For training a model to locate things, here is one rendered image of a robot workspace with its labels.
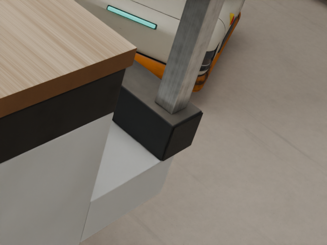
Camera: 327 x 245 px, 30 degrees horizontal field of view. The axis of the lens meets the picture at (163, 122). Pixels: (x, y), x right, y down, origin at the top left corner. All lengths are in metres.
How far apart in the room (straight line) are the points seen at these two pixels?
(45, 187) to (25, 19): 0.22
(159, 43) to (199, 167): 0.47
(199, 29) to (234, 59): 1.69
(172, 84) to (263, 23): 2.02
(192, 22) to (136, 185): 0.29
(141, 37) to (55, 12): 1.39
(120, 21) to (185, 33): 1.25
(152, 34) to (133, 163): 1.18
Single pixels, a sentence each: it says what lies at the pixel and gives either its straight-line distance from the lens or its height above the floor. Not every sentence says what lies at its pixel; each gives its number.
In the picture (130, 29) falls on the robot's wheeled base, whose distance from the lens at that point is 2.17.
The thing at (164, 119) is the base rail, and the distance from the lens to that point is 0.99.
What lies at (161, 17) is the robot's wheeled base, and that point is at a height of 0.28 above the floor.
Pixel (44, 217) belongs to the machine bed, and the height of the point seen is 0.65.
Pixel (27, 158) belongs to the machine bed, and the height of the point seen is 0.79.
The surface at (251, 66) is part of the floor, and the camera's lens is 2.60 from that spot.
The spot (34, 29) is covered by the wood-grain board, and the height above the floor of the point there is 0.90.
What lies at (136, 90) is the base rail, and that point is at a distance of 1.03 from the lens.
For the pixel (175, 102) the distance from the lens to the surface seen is 0.98.
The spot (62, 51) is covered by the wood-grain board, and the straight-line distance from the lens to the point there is 0.72.
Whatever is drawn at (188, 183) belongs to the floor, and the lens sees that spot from 1.93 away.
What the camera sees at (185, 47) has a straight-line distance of 0.94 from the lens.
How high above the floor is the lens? 1.30
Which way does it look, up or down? 38 degrees down
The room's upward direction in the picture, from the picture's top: 19 degrees clockwise
